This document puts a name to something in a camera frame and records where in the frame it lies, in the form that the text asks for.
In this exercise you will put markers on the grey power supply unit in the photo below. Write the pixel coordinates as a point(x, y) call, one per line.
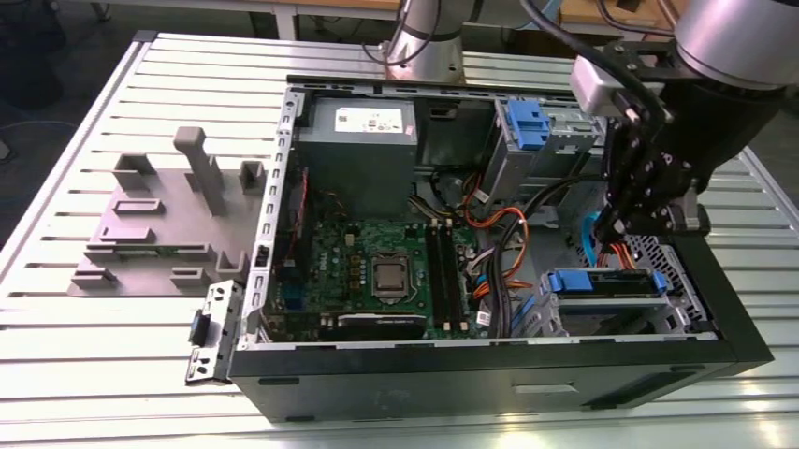
point(349, 173)

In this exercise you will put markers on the grey parts rack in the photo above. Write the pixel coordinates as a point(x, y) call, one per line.
point(180, 243)

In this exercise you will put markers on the silver disk bay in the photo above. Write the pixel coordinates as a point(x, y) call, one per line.
point(624, 304)

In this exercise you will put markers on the blue expansion slot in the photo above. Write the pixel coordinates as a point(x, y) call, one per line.
point(293, 299)

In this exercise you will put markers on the black graphics card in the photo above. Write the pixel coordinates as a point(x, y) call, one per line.
point(374, 325)

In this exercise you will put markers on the grey metal drive cage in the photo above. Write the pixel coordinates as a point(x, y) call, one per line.
point(517, 168)

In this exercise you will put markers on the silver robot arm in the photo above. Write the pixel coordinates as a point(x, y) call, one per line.
point(424, 51)

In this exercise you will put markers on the green motherboard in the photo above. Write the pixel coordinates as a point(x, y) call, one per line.
point(349, 243)

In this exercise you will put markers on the blue video connector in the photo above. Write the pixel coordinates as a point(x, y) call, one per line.
point(200, 327)

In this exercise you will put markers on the hard disk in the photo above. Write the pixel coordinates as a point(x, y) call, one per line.
point(571, 280)

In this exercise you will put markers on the green RAM stick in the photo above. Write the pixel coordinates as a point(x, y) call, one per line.
point(149, 253)

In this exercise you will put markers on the silver CPU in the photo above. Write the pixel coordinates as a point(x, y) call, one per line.
point(390, 276)

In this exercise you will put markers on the CPU socket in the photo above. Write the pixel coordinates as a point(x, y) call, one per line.
point(393, 297)

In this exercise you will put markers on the black RAM slot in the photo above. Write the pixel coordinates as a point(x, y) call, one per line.
point(453, 276)
point(440, 276)

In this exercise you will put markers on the wooden desk white frame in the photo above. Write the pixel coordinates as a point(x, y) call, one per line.
point(580, 18)

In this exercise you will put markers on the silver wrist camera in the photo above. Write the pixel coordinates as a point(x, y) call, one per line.
point(687, 212)
point(589, 84)

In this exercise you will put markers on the black PC case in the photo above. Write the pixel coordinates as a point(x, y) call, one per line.
point(436, 383)

